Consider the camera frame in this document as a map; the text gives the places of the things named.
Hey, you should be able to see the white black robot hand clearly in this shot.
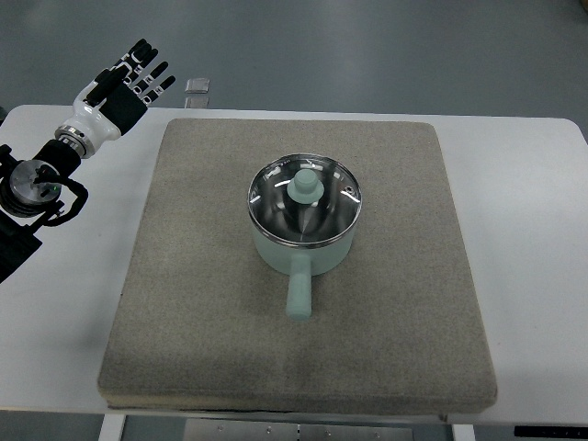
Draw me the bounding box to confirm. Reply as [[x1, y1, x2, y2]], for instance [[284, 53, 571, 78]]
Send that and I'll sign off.
[[55, 39, 175, 159]]

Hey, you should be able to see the glass lid green knob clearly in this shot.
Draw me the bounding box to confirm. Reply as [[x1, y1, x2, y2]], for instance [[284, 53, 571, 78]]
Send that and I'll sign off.
[[247, 153, 363, 248]]

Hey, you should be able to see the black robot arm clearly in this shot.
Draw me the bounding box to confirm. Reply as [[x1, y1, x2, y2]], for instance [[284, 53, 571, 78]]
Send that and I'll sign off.
[[1, 122, 91, 281]]

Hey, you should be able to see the small metal floor plate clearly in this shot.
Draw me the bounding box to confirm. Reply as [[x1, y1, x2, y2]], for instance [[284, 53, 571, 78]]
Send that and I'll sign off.
[[185, 77, 210, 108]]

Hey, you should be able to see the grey felt mat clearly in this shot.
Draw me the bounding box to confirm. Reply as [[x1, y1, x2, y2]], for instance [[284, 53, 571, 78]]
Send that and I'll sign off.
[[97, 119, 498, 415]]

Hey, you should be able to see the mint green saucepan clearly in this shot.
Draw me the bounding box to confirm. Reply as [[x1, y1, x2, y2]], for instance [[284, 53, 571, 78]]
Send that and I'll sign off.
[[249, 198, 361, 322]]

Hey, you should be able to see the black table control panel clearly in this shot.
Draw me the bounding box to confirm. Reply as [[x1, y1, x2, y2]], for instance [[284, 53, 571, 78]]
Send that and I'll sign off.
[[514, 425, 587, 440]]

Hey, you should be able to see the metal table frame plate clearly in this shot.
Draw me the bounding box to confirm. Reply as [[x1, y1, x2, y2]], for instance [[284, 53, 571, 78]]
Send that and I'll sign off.
[[183, 419, 414, 441]]

